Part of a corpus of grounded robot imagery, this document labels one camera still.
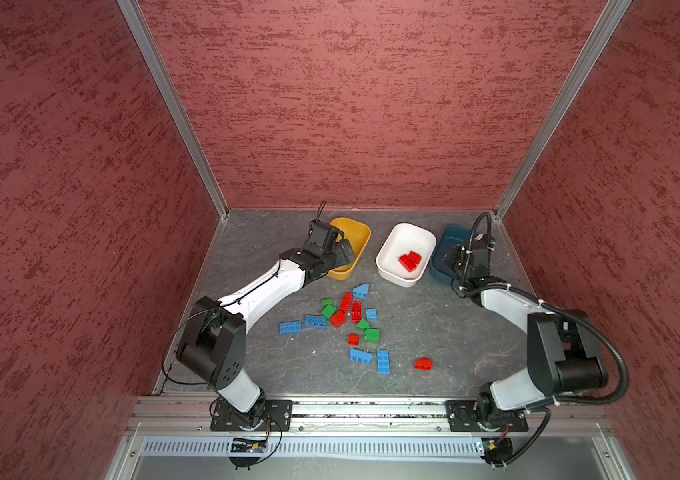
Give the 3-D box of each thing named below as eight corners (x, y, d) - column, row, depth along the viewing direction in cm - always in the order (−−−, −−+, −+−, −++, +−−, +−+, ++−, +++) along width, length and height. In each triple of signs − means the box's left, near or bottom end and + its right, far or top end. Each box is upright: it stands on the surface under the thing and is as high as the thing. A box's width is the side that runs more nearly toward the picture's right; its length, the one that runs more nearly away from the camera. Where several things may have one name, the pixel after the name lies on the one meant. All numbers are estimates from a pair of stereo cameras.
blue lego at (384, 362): (377, 374, 83) (378, 372, 81) (376, 353, 87) (377, 350, 85) (391, 374, 83) (391, 372, 81) (389, 353, 87) (390, 350, 85)
